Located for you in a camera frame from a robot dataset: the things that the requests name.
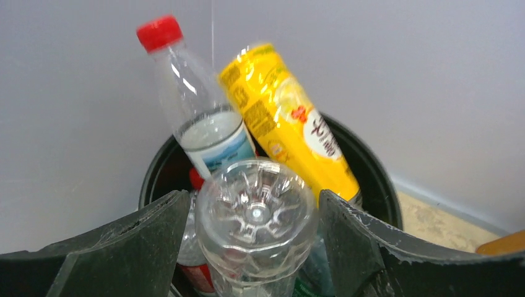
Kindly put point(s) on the dark green label bottle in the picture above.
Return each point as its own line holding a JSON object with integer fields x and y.
{"x": 314, "y": 277}

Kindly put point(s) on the blue label plastic bottle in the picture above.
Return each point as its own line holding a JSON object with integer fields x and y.
{"x": 190, "y": 257}

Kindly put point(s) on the black plastic waste bin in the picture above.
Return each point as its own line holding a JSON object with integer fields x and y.
{"x": 170, "y": 168}

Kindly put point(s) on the orange wooden shelf rack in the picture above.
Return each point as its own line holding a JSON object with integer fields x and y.
{"x": 504, "y": 245}

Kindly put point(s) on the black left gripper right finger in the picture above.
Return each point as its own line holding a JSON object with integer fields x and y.
{"x": 369, "y": 257}

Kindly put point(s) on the yellow lemon drink bottle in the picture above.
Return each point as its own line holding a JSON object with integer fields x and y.
{"x": 285, "y": 123}

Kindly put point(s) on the clear bottle white cap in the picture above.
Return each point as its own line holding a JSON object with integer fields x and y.
{"x": 256, "y": 221}

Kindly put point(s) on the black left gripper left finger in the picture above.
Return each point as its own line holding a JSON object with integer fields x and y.
{"x": 132, "y": 256}

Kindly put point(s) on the red cap bottle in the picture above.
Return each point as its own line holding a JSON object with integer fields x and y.
{"x": 204, "y": 123}

